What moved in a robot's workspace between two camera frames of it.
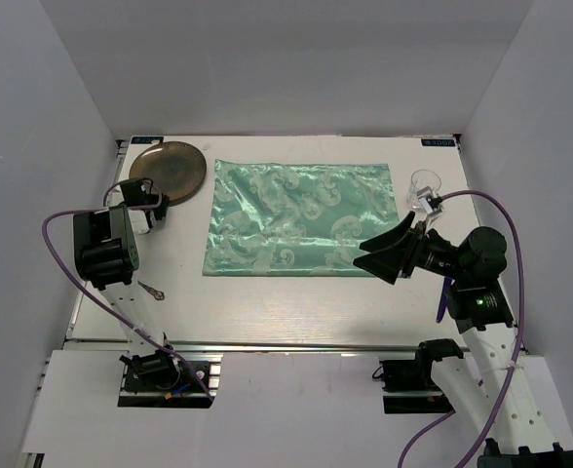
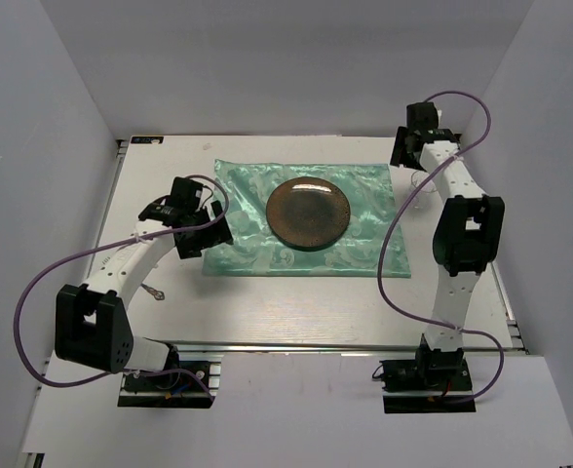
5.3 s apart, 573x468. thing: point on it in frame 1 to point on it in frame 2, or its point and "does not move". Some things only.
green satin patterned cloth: [285, 218] does not move
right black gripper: [387, 263] to [401, 154]
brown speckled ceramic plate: [176, 169] to [307, 214]
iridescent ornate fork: [157, 294] does not move
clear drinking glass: [419, 180] does not move
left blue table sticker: [145, 139] does not move
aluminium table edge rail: [265, 347] does not move
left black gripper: [161, 212] to [215, 234]
